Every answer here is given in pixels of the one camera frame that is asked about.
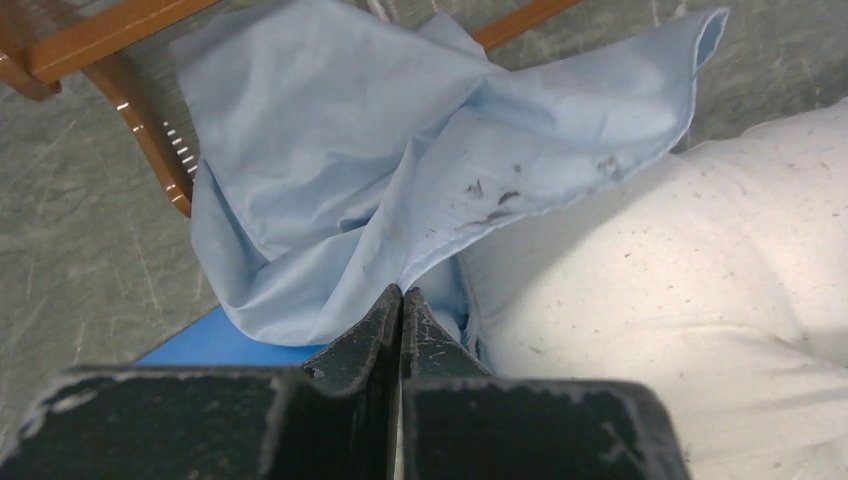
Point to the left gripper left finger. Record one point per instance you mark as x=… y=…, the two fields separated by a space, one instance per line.
x=331 y=417

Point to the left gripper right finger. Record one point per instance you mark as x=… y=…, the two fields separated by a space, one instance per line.
x=460 y=421

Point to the light blue pillowcase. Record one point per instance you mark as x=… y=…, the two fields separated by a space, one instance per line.
x=340 y=154

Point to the white pillow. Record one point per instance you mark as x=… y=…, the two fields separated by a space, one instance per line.
x=718 y=278

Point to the blue flat board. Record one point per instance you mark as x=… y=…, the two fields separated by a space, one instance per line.
x=213 y=340

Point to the wooden shelf rack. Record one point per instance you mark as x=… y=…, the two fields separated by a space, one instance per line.
x=122 y=48

